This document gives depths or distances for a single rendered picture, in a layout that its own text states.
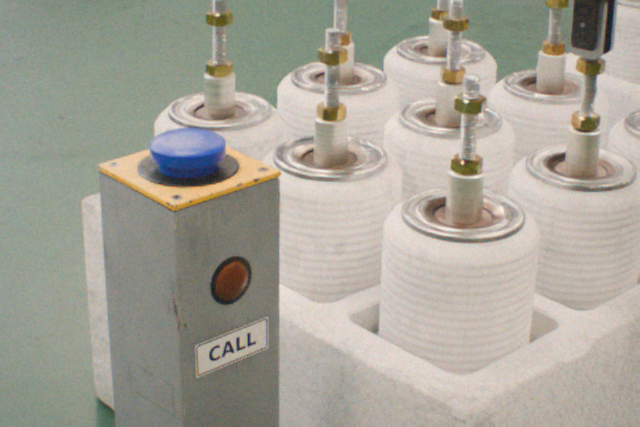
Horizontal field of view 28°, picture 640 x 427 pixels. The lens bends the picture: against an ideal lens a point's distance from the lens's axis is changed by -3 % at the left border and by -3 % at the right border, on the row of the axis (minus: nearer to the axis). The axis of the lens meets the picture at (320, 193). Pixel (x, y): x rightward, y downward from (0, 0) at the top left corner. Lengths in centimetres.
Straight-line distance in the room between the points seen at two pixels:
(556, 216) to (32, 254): 64
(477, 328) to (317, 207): 13
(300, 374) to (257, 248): 16
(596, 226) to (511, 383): 14
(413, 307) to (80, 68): 117
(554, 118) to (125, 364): 41
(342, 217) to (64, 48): 120
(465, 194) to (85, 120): 96
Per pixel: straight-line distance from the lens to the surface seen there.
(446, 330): 76
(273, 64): 187
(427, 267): 75
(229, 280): 67
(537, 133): 98
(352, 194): 82
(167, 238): 64
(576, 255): 84
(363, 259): 84
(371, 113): 98
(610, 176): 85
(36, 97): 176
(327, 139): 84
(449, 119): 92
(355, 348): 78
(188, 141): 67
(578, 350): 80
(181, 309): 66
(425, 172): 90
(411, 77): 106
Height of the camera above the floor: 57
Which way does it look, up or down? 23 degrees down
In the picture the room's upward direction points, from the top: 1 degrees clockwise
